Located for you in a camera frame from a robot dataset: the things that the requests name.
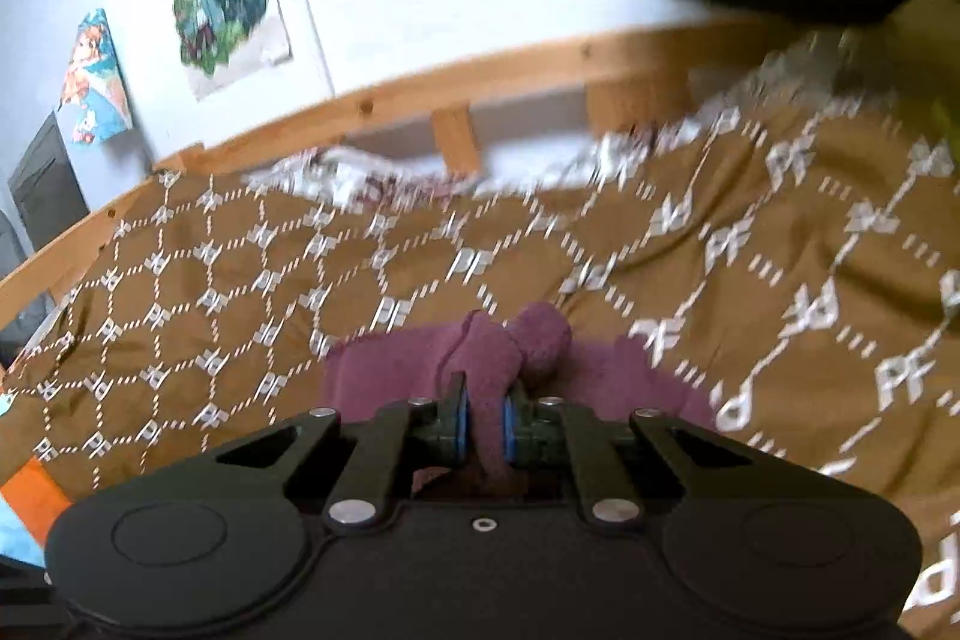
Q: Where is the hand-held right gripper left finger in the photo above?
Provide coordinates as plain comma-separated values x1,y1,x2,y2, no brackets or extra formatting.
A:
214,372,473,532

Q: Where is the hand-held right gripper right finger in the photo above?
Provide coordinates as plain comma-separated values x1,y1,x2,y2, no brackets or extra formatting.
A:
501,385,760,530

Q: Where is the maroon shirt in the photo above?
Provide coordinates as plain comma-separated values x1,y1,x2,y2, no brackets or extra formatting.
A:
322,301,722,506

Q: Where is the brown patterned blanket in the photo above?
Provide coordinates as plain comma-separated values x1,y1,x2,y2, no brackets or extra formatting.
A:
0,31,960,640

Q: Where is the white printed bed sheet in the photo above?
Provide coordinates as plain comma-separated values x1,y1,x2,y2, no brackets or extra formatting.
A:
244,141,676,217

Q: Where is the orange cloth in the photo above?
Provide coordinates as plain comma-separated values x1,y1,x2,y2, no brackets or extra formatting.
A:
0,458,73,530

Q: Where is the light blue cloth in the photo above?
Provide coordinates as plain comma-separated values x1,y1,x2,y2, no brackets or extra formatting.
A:
0,497,47,570

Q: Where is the dark grey cabinet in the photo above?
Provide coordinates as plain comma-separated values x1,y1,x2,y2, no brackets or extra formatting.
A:
6,111,91,234

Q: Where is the wooden bed frame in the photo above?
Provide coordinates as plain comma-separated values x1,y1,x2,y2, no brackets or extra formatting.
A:
0,19,800,311

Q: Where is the blue and orange wall poster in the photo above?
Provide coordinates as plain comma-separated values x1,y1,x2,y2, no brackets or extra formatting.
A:
57,7,136,146

